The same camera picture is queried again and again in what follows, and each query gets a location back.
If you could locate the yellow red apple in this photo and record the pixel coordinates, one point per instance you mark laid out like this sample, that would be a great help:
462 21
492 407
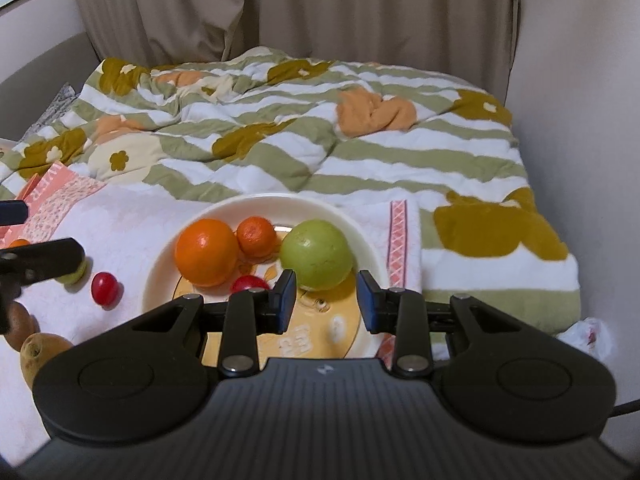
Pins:
37 350

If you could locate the beige curtain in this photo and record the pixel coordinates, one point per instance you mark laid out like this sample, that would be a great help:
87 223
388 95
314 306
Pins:
471 39

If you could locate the green apple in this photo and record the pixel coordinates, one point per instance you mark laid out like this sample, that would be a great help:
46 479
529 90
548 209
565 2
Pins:
76 276
318 253

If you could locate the small mandarin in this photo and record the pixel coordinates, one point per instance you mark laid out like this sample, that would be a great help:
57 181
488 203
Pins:
257 237

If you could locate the green striped floral blanket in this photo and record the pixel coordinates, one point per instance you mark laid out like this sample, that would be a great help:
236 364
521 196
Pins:
347 133

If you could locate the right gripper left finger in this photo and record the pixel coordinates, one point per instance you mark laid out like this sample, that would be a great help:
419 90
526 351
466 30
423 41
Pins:
250 313

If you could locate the cherry tomato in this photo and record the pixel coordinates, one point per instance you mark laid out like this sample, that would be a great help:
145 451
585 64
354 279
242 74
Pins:
104 289
248 281

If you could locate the pink floral tablecloth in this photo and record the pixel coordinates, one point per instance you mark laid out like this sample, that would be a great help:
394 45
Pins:
123 229

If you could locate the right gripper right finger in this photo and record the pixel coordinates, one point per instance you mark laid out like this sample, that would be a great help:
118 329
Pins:
402 313

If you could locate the grey patterned pillow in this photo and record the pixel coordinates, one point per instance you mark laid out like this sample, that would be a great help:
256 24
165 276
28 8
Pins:
60 104

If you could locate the white plastic bag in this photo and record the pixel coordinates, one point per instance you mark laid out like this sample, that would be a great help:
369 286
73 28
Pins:
591 336

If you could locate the grey sofa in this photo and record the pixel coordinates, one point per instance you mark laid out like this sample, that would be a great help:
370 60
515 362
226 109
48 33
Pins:
26 94

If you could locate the large orange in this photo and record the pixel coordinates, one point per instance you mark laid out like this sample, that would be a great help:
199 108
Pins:
206 252
19 242

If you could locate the brown kiwi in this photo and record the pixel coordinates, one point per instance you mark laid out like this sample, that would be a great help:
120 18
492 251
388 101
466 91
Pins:
21 325

